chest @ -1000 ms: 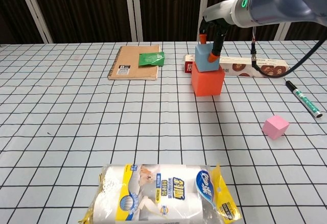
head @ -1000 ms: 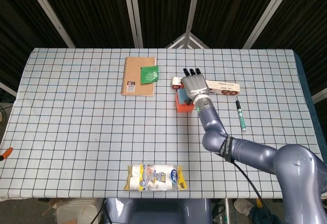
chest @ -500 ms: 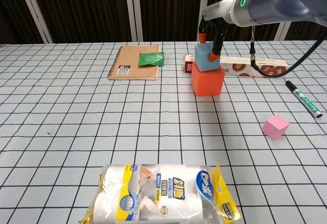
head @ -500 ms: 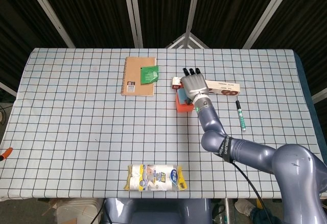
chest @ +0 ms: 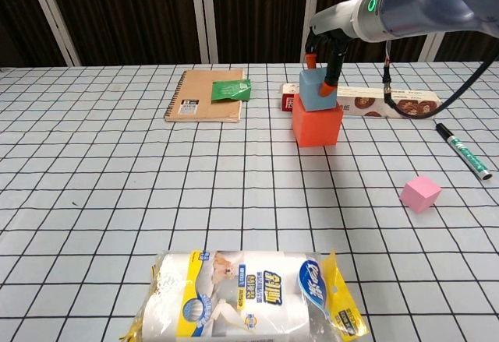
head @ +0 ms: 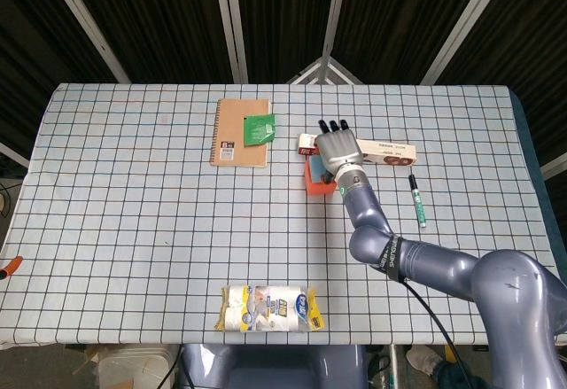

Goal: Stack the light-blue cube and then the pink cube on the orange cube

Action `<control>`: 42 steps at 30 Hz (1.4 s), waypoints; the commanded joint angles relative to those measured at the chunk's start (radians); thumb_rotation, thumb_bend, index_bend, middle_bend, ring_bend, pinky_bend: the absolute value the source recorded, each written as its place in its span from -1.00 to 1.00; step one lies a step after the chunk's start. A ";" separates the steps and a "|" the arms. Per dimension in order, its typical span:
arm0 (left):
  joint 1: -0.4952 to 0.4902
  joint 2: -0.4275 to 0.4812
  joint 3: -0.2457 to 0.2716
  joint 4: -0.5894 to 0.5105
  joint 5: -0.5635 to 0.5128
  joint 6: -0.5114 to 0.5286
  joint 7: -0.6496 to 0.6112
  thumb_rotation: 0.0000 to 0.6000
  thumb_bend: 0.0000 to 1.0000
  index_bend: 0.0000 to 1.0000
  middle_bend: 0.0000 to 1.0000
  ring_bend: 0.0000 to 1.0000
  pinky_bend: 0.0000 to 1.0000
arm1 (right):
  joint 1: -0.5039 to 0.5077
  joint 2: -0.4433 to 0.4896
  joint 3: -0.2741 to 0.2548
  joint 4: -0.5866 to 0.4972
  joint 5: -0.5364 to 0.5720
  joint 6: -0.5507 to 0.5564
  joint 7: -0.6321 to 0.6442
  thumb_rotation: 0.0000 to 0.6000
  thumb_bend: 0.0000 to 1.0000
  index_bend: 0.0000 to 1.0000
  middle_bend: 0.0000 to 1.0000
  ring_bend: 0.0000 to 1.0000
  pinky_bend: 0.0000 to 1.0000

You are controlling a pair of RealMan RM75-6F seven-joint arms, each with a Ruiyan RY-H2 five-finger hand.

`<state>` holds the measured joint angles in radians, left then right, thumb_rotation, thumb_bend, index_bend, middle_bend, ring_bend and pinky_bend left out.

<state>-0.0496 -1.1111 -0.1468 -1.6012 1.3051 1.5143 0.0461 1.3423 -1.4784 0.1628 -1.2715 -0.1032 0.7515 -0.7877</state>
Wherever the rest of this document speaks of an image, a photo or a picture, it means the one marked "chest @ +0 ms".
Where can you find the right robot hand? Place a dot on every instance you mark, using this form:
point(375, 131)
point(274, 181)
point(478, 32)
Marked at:
point(335, 22)

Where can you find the medium blue foam cube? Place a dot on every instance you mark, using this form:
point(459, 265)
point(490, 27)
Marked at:
point(312, 92)

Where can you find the small pink foam cube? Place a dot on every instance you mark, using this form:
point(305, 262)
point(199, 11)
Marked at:
point(420, 194)

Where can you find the long baking paper box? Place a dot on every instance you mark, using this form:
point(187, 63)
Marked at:
point(370, 100)

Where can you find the large orange foam cube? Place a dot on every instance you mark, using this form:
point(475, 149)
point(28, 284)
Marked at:
point(316, 127)

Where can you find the green foil sachet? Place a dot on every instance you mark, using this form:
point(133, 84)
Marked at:
point(230, 90)

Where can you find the brown spiral notebook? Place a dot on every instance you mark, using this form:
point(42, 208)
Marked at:
point(199, 96)

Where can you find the green marker pen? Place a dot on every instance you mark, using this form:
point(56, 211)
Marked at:
point(466, 153)

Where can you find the checkered light blue tablecloth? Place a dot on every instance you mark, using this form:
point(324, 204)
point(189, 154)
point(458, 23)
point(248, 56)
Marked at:
point(117, 163)

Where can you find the packaged white bag rolls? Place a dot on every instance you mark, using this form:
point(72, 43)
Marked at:
point(249, 303)

